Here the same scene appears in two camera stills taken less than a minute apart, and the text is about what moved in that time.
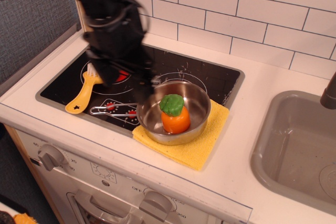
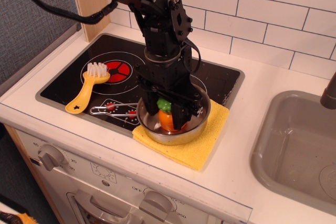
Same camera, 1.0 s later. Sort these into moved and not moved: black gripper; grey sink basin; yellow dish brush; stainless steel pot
Moved: black gripper
Not moved: grey sink basin; stainless steel pot; yellow dish brush
